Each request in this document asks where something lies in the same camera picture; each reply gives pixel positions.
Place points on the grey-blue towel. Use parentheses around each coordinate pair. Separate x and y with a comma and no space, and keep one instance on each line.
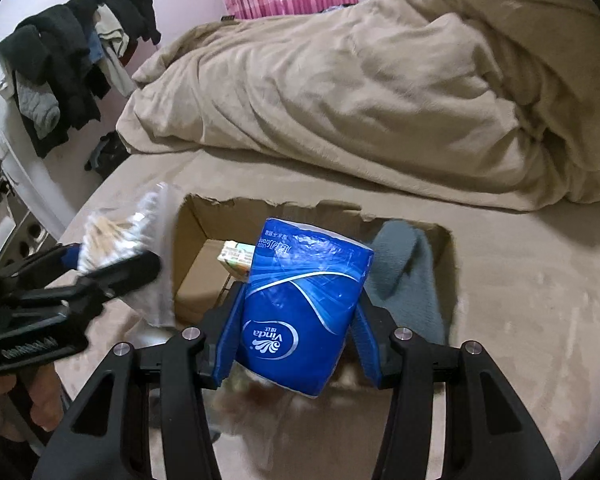
(407,280)

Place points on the beige duvet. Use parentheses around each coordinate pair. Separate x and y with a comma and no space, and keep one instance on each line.
(370,95)

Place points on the blue tissue pack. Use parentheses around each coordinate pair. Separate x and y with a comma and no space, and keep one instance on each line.
(300,310)

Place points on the white chair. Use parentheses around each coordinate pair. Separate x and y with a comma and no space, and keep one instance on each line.
(15,160)

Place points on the black bag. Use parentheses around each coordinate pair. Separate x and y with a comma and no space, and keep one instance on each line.
(107,152)

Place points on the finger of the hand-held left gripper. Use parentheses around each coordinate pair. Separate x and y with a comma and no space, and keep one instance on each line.
(67,255)
(115,272)

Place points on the pile of dark clothes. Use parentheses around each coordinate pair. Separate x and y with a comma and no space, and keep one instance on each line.
(65,55)

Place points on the person's left hand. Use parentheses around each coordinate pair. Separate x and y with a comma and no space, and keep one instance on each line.
(25,400)

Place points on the cardboard box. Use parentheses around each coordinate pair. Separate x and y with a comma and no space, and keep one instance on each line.
(200,265)

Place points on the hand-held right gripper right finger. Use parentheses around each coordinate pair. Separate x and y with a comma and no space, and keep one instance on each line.
(367,340)

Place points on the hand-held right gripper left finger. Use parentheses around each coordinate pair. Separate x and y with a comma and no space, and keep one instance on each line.
(230,332)

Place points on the small green orange carton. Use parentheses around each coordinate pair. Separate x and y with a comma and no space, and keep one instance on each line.
(237,257)

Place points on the clear bag of cotton swabs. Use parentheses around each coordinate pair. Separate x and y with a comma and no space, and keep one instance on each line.
(130,245)

